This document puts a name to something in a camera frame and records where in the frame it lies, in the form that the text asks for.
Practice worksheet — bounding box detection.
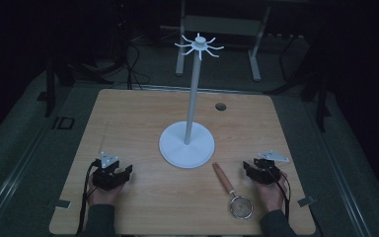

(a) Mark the wooden handled mesh strainer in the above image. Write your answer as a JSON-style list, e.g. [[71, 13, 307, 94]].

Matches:
[[211, 162, 255, 221]]

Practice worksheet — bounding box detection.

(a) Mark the person's right hand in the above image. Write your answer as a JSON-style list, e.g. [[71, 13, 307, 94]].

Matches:
[[252, 171, 289, 213]]

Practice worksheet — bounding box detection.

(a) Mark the white hook stand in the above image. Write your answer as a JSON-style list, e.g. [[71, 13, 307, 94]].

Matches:
[[158, 32, 225, 170]]

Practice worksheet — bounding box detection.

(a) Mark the grey tape strip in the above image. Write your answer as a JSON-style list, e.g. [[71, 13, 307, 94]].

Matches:
[[297, 196, 316, 207], [54, 198, 72, 210]]

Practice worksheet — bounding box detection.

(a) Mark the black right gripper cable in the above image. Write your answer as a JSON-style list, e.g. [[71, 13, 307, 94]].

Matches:
[[265, 166, 292, 222]]

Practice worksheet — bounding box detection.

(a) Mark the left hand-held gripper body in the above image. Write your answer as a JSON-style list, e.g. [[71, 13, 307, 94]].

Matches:
[[92, 151, 126, 192]]

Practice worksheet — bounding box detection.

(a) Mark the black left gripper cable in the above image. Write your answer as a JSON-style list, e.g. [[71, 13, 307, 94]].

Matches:
[[75, 159, 102, 236]]

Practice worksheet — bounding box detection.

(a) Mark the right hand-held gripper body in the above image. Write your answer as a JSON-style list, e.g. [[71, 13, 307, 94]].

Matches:
[[249, 150, 290, 186]]

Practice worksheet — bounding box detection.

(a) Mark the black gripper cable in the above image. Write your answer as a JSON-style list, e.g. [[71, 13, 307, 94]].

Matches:
[[75, 159, 102, 236], [265, 166, 292, 222]]

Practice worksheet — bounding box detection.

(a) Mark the black stand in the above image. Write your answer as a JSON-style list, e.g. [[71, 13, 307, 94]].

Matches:
[[36, 19, 116, 119], [264, 26, 332, 133]]

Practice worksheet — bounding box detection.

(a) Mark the black floor cable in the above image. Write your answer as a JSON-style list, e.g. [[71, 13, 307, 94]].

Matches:
[[124, 19, 152, 91]]

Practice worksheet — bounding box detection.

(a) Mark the grey metal table frame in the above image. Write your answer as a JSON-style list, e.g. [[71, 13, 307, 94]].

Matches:
[[175, 0, 272, 83]]

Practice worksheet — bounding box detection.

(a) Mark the person's left hand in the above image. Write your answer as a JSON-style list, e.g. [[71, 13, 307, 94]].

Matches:
[[87, 180, 126, 207]]

